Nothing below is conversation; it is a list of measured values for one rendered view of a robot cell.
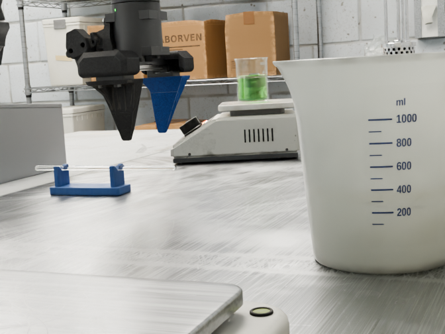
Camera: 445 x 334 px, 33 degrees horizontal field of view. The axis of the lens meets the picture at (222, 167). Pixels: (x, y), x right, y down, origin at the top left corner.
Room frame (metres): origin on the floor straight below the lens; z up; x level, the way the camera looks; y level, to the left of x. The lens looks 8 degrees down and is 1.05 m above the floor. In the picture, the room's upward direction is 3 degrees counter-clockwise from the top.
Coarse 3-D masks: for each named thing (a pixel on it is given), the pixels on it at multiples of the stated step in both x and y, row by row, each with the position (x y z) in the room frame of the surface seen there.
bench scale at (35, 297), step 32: (0, 288) 0.36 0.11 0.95; (32, 288) 0.36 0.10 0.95; (64, 288) 0.36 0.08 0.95; (96, 288) 0.35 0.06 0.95; (128, 288) 0.35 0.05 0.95; (160, 288) 0.35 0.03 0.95; (192, 288) 0.35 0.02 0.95; (224, 288) 0.34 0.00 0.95; (0, 320) 0.32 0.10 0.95; (32, 320) 0.31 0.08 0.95; (64, 320) 0.31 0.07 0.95; (96, 320) 0.31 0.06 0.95; (128, 320) 0.31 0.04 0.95; (160, 320) 0.30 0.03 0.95; (192, 320) 0.30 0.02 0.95; (224, 320) 0.32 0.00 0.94; (256, 320) 0.33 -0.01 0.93
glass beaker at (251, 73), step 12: (240, 60) 1.19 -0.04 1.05; (252, 60) 1.18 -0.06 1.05; (264, 60) 1.19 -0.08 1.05; (240, 72) 1.19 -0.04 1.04; (252, 72) 1.18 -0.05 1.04; (264, 72) 1.19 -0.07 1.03; (240, 84) 1.19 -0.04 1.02; (252, 84) 1.18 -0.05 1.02; (264, 84) 1.19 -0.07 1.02; (240, 96) 1.19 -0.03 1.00; (252, 96) 1.18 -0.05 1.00; (264, 96) 1.19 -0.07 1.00
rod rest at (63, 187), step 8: (56, 168) 0.94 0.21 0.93; (112, 168) 0.91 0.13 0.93; (56, 176) 0.94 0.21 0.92; (64, 176) 0.95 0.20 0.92; (112, 176) 0.91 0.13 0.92; (120, 176) 0.92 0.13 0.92; (56, 184) 0.94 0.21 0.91; (64, 184) 0.95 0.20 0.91; (72, 184) 0.95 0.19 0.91; (80, 184) 0.95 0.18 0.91; (88, 184) 0.94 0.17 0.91; (96, 184) 0.94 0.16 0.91; (104, 184) 0.94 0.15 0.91; (112, 184) 0.91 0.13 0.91; (120, 184) 0.92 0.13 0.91; (128, 184) 0.93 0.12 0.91; (56, 192) 0.93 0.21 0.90; (64, 192) 0.93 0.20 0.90; (72, 192) 0.93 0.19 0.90; (80, 192) 0.92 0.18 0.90; (88, 192) 0.92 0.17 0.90; (96, 192) 0.91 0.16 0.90; (104, 192) 0.91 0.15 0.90; (112, 192) 0.91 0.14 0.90; (120, 192) 0.91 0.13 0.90
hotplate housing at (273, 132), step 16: (240, 112) 1.18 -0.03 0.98; (256, 112) 1.18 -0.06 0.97; (272, 112) 1.18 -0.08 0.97; (288, 112) 1.20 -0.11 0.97; (208, 128) 1.16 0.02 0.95; (224, 128) 1.16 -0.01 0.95; (240, 128) 1.16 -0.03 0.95; (256, 128) 1.16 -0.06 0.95; (272, 128) 1.15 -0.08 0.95; (288, 128) 1.15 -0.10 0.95; (176, 144) 1.17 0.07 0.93; (192, 144) 1.16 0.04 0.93; (208, 144) 1.16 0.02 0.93; (224, 144) 1.16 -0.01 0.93; (240, 144) 1.16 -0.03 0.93; (256, 144) 1.16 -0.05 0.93; (272, 144) 1.15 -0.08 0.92; (288, 144) 1.15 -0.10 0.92; (176, 160) 1.17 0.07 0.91; (192, 160) 1.17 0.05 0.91; (208, 160) 1.16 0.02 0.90
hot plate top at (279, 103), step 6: (222, 102) 1.27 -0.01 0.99; (228, 102) 1.26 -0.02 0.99; (234, 102) 1.24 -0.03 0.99; (264, 102) 1.19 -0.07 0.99; (270, 102) 1.18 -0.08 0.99; (276, 102) 1.17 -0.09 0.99; (282, 102) 1.16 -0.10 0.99; (288, 102) 1.16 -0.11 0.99; (222, 108) 1.16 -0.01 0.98; (228, 108) 1.16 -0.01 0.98; (234, 108) 1.16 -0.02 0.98; (240, 108) 1.16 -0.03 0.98; (246, 108) 1.16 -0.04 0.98; (252, 108) 1.16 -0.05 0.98; (258, 108) 1.16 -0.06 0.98; (264, 108) 1.16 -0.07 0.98; (270, 108) 1.16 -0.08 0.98; (276, 108) 1.16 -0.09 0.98
